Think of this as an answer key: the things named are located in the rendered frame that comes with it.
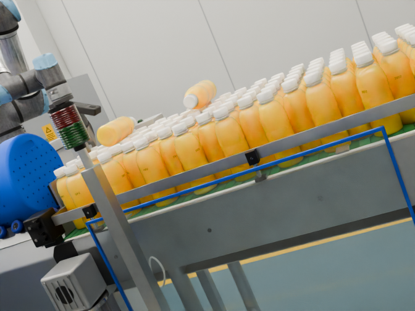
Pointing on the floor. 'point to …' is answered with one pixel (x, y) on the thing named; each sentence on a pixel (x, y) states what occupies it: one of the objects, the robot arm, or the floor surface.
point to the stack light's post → (124, 238)
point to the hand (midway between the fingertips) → (92, 150)
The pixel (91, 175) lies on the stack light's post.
